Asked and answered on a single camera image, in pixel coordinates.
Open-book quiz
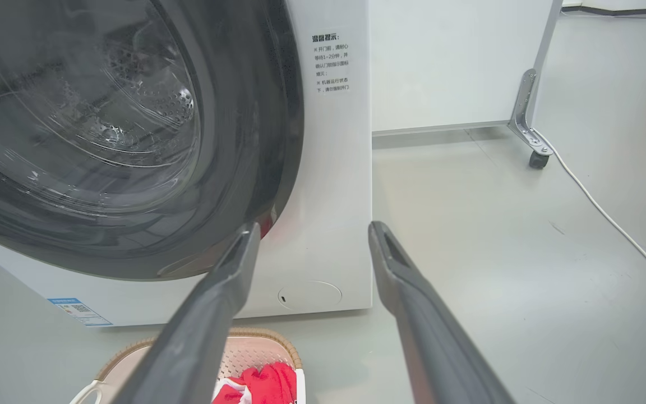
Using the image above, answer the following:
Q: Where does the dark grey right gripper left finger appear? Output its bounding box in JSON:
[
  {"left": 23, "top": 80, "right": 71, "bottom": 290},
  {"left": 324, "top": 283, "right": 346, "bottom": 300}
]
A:
[{"left": 111, "top": 222, "right": 261, "bottom": 404}]

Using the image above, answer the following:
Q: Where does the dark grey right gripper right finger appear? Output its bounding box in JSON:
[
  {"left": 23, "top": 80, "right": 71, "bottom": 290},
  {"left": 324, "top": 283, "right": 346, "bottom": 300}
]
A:
[{"left": 369, "top": 221, "right": 517, "bottom": 404}]

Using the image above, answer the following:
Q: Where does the beige woven laundry basket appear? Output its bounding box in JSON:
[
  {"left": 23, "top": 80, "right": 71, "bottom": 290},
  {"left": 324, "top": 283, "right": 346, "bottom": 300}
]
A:
[{"left": 70, "top": 328, "right": 307, "bottom": 404}]

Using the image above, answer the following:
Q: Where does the red clothing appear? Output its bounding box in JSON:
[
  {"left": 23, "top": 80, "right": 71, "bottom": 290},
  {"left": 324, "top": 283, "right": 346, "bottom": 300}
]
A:
[{"left": 214, "top": 362, "right": 297, "bottom": 404}]

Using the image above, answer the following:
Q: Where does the blue energy label sticker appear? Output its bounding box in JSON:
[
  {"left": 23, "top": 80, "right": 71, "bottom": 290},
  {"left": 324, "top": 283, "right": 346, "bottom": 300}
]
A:
[{"left": 48, "top": 297, "right": 113, "bottom": 327}]

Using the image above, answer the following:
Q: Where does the round drain filter cover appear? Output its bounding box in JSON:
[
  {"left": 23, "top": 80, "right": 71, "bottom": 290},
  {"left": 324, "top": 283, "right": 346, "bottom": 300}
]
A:
[{"left": 278, "top": 281, "right": 343, "bottom": 310}]

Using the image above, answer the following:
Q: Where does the white washing machine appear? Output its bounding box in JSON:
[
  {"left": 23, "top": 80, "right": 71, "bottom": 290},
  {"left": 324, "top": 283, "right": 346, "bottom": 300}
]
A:
[{"left": 0, "top": 0, "right": 373, "bottom": 327}]

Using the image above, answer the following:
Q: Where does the round dark washing machine door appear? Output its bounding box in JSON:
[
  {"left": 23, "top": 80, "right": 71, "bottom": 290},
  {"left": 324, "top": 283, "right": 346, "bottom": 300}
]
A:
[{"left": 0, "top": 0, "right": 305, "bottom": 281}]

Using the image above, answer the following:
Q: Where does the white partition panel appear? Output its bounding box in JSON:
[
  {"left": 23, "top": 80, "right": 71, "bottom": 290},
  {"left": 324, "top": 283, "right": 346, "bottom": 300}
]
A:
[{"left": 371, "top": 0, "right": 564, "bottom": 137}]

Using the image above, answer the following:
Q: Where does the black text notice sticker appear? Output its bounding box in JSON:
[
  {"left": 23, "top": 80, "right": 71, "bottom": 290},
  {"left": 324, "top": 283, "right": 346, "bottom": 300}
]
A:
[{"left": 311, "top": 34, "right": 352, "bottom": 95}]

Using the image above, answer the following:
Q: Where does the white floor cable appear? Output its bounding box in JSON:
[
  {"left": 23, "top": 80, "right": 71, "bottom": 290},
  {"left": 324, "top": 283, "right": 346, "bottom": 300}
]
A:
[{"left": 533, "top": 130, "right": 646, "bottom": 298}]

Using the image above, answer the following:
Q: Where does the grey metal panel foot bracket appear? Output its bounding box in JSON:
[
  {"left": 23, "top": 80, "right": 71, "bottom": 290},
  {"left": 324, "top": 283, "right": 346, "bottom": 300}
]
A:
[{"left": 507, "top": 68, "right": 555, "bottom": 157}]

